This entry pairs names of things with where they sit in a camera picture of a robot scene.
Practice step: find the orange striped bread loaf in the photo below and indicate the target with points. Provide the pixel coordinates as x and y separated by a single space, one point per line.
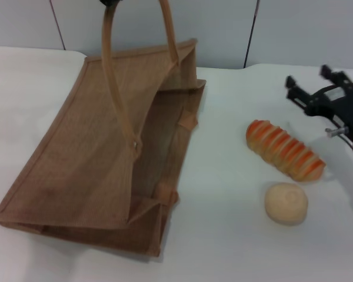
282 149

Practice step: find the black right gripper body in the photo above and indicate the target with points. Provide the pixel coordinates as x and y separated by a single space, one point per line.
347 108

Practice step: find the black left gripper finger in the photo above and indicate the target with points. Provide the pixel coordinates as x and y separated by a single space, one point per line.
109 2

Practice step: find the round beige egg yolk pastry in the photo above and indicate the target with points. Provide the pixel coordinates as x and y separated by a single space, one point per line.
285 204

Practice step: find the brown jute tote bag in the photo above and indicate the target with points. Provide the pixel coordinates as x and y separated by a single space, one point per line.
82 152

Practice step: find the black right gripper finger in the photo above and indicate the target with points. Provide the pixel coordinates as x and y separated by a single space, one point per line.
297 92
338 77

